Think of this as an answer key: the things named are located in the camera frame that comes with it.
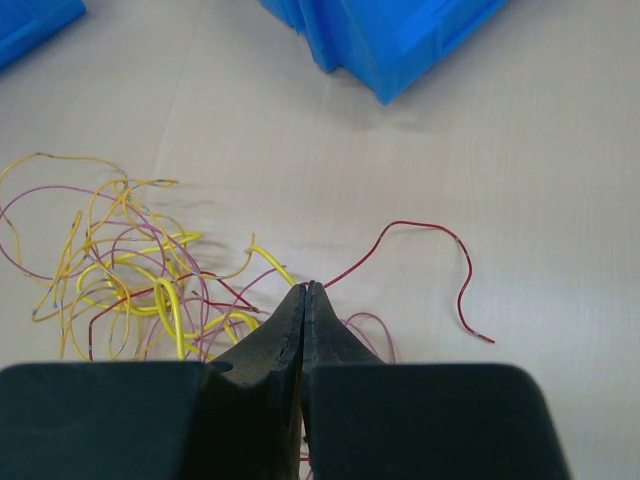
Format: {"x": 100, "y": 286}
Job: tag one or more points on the small blue plastic bin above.
{"x": 26, "y": 24}

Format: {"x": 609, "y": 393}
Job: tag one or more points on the large blue divided bin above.
{"x": 387, "y": 45}

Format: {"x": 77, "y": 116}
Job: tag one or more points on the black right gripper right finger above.
{"x": 367, "y": 419}

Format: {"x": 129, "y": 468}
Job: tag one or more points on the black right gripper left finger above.
{"x": 237, "y": 417}

